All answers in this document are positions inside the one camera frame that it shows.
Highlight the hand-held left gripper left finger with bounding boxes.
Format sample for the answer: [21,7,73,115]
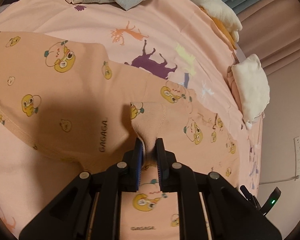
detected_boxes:
[19,139,145,240]

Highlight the white power strip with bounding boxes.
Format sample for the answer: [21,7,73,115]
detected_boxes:
[293,136,300,181]

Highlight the pink curtain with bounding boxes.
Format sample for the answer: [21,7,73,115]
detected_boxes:
[236,0,300,76]

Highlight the pink cartoon print garment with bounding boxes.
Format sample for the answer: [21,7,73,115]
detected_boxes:
[0,31,241,240]

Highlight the white power cable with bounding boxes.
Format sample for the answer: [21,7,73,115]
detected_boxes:
[260,176,300,186]

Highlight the white and orange plush toy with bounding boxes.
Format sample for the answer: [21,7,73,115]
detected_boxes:
[165,0,243,49]

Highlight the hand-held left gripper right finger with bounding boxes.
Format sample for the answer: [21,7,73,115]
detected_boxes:
[154,138,283,240]

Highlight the folded pink cloth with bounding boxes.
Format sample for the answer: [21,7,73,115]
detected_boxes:
[226,70,242,108]

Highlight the pink printed bed sheet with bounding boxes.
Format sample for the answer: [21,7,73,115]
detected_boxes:
[0,0,265,240]

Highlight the folded white cloth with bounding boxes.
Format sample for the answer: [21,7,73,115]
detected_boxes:
[231,54,270,130]

